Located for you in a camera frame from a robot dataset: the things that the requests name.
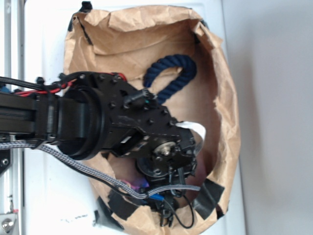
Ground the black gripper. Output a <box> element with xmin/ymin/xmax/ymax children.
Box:
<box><xmin>135</xmin><ymin>127</ymin><xmax>199</xmax><ymax>227</ymax></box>

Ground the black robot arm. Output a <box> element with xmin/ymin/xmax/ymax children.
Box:
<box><xmin>0</xmin><ymin>72</ymin><xmax>199</xmax><ymax>226</ymax></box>

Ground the black tape piece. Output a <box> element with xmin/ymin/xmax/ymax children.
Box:
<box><xmin>94</xmin><ymin>191</ymin><xmax>139</xmax><ymax>232</ymax></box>
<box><xmin>193</xmin><ymin>179</ymin><xmax>225</xmax><ymax>220</ymax></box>

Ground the brown paper bag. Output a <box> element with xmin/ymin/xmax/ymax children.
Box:
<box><xmin>64</xmin><ymin>2</ymin><xmax>241</xmax><ymax>235</ymax></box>

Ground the dark blue rope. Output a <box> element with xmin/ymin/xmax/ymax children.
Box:
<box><xmin>143</xmin><ymin>54</ymin><xmax>198</xmax><ymax>105</ymax></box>

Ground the gray braided cable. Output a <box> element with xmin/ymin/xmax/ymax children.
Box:
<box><xmin>0</xmin><ymin>141</ymin><xmax>201</xmax><ymax>199</ymax></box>

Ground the aluminum rail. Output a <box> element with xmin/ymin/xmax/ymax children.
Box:
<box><xmin>0</xmin><ymin>0</ymin><xmax>24</xmax><ymax>235</ymax></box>

